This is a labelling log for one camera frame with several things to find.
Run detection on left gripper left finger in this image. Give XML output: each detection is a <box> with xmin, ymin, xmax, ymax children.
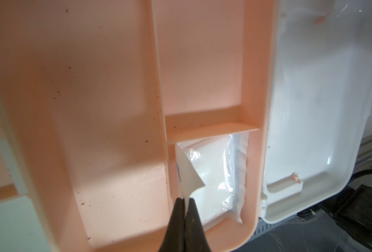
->
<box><xmin>159</xmin><ymin>198</ymin><xmax>185</xmax><ymax>252</ymax></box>

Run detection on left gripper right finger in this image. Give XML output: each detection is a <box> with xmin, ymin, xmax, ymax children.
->
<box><xmin>185</xmin><ymin>198</ymin><xmax>211</xmax><ymax>252</ymax></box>

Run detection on white box pink trim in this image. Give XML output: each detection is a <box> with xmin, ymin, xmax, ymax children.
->
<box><xmin>0</xmin><ymin>0</ymin><xmax>372</xmax><ymax>224</ymax></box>

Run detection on pink tray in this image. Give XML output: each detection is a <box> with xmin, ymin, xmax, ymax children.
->
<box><xmin>0</xmin><ymin>1</ymin><xmax>280</xmax><ymax>252</ymax></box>

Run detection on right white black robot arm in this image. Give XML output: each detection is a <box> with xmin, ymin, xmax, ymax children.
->
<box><xmin>319</xmin><ymin>185</ymin><xmax>372</xmax><ymax>249</ymax></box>

